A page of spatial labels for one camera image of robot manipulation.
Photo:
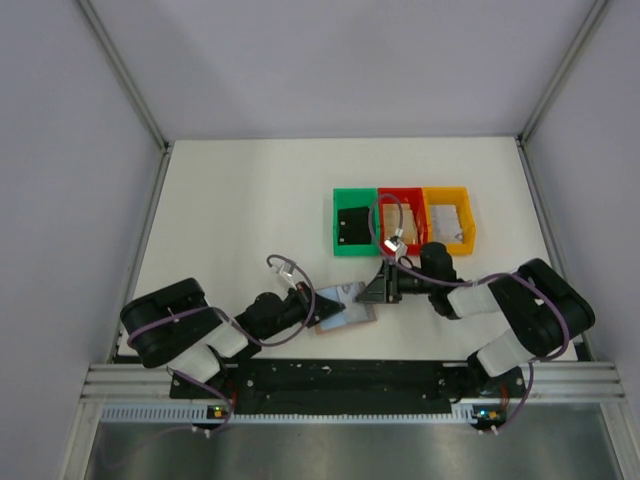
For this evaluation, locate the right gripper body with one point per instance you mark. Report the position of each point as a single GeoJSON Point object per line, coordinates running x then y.
{"type": "Point", "coordinates": [408, 284]}

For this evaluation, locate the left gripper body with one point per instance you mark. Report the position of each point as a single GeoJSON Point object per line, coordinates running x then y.
{"type": "Point", "coordinates": [294, 310]}

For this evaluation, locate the silver credit card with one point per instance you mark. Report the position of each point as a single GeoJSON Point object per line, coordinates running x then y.
{"type": "Point", "coordinates": [350, 300]}

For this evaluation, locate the brown leather card holder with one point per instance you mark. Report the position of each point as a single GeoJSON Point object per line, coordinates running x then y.
{"type": "Point", "coordinates": [345, 312]}

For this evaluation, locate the red plastic bin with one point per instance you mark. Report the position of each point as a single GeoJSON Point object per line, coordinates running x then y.
{"type": "Point", "coordinates": [414, 197]}

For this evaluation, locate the yellow plastic bin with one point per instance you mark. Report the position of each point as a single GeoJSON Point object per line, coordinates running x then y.
{"type": "Point", "coordinates": [459, 197]}

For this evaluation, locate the green plastic bin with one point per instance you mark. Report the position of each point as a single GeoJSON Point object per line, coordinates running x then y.
{"type": "Point", "coordinates": [355, 197]}

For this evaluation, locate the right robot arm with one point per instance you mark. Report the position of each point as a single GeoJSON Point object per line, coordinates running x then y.
{"type": "Point", "coordinates": [543, 311]}

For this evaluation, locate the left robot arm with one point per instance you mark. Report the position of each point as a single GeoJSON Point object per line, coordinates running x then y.
{"type": "Point", "coordinates": [176, 327]}

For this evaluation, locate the silver cards stack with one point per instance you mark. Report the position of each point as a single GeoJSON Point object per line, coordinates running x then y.
{"type": "Point", "coordinates": [446, 225]}

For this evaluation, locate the gold cards stack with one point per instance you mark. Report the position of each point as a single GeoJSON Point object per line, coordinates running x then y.
{"type": "Point", "coordinates": [404, 220]}

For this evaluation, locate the black cards stack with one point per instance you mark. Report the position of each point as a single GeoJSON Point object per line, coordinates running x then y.
{"type": "Point", "coordinates": [352, 228]}

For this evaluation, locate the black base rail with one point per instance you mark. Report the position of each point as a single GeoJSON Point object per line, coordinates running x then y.
{"type": "Point", "coordinates": [348, 387]}

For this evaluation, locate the grey cable duct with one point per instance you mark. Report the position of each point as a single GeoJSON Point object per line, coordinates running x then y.
{"type": "Point", "coordinates": [205, 415]}

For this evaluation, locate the aluminium frame profile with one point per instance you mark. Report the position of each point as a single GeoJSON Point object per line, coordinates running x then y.
{"type": "Point", "coordinates": [121, 73]}

